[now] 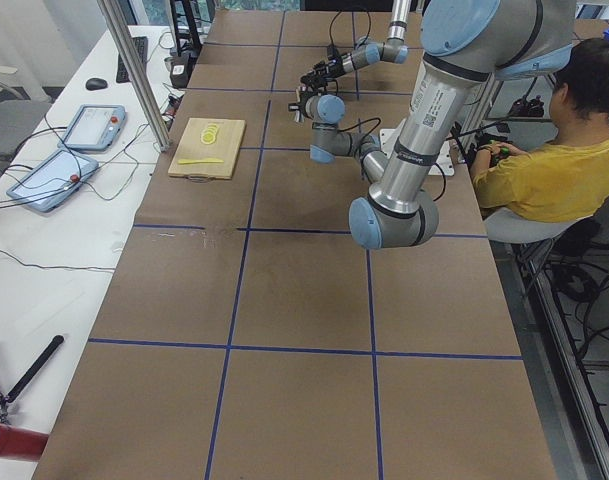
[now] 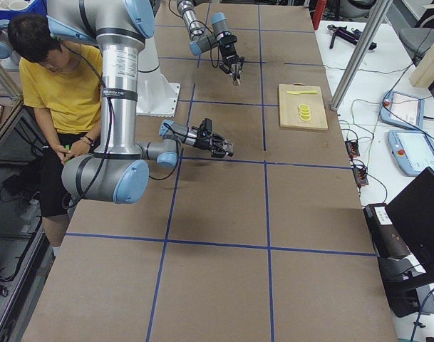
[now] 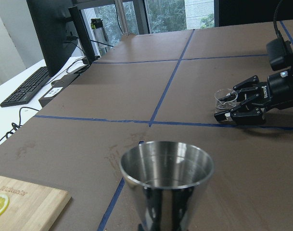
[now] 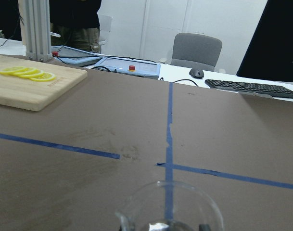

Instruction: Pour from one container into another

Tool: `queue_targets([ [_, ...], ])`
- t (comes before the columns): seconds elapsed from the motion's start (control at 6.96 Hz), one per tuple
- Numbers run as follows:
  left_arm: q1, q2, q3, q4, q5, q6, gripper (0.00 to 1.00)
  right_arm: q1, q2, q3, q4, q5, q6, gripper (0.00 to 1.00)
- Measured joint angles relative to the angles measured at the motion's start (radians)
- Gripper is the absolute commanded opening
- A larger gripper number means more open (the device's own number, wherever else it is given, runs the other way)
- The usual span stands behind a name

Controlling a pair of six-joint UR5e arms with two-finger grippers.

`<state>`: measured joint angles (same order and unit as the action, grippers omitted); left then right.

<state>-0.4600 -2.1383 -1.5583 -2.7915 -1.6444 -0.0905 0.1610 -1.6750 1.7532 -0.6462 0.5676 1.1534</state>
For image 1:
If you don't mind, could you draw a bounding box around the person in yellow shirt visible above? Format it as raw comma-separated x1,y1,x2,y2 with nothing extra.
469,38,609,223

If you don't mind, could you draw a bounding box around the yellow plastic knife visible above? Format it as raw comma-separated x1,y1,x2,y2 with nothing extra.
177,157,224,165

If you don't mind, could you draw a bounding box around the teach pendant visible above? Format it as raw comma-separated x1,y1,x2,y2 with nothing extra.
58,104,126,153
6,149,99,213

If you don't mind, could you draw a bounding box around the bamboo cutting board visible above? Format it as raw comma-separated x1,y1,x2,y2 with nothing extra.
168,118,246,180

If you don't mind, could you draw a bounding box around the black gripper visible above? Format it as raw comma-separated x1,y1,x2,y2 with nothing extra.
288,85,323,123
300,45,345,91

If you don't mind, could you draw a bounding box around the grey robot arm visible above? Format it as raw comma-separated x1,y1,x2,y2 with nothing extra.
289,0,576,250
300,0,421,93

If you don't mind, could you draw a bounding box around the teach pendant near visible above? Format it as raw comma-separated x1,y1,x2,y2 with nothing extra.
6,149,99,213

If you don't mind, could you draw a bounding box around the teach pendant far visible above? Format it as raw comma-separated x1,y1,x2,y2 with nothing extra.
58,104,126,153

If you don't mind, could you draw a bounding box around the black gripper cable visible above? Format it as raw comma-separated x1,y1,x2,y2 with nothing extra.
327,7,375,101
333,116,450,203

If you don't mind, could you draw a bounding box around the grey office chair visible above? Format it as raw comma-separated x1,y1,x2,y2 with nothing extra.
483,187,609,301

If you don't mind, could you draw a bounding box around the black keyboard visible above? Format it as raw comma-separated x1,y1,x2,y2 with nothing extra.
115,34,150,84

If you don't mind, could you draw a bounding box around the black computer mouse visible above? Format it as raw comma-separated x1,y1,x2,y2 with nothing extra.
85,77,108,91

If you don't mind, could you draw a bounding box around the aluminium frame post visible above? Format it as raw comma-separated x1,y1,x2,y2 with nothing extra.
97,0,170,152

